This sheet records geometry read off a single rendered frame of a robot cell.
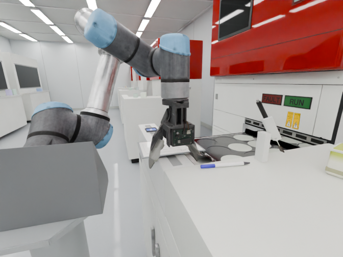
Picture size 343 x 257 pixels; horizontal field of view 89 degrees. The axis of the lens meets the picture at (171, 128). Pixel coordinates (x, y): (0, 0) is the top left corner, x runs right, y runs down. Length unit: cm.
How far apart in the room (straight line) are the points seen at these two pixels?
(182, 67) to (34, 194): 49
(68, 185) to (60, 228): 11
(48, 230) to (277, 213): 54
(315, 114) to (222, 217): 63
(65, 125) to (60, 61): 812
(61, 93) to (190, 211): 858
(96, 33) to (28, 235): 52
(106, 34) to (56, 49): 840
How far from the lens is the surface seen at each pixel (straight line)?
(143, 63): 50
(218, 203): 37
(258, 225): 35
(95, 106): 75
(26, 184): 59
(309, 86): 89
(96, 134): 73
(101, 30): 46
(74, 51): 872
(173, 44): 44
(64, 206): 60
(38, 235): 62
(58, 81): 879
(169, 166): 50
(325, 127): 86
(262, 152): 56
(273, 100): 99
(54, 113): 70
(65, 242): 73
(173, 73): 44
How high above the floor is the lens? 119
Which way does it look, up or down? 15 degrees down
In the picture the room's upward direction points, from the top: 1 degrees counter-clockwise
